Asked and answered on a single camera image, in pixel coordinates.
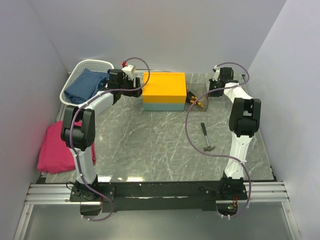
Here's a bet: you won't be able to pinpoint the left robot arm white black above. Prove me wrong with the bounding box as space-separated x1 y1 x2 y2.
60 64 143 201

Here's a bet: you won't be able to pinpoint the aluminium rail frame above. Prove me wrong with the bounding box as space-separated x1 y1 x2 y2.
14 182 302 240

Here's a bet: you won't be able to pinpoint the orange grey drawer box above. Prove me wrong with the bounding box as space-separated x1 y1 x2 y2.
142 72 187 111

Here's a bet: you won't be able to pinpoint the clear plastic drawer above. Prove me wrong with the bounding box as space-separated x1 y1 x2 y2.
184 82 209 112

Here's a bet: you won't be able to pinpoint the white plastic basket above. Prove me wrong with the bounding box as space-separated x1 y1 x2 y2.
59 59 114 106

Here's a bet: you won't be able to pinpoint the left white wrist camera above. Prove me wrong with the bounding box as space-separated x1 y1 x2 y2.
121 60 137 80

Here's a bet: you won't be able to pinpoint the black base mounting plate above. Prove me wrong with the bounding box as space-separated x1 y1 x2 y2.
69 178 249 216

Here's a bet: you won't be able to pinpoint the orange black long-nose pliers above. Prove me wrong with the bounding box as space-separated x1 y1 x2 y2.
194 99 204 108

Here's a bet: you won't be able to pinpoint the orange black pliers small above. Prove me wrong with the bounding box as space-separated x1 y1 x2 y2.
186 91 197 104

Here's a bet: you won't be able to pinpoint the blue cloth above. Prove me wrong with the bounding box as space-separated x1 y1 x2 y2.
64 68 109 105

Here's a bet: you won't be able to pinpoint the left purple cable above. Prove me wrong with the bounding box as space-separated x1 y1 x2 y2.
69 57 151 223

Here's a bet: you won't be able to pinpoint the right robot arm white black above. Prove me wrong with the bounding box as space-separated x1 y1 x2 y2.
209 65 262 200

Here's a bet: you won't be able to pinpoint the small black hammer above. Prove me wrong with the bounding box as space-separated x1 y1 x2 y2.
200 122 215 152

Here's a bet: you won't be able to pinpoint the pink folded cloth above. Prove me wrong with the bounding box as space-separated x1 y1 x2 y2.
36 119 97 175

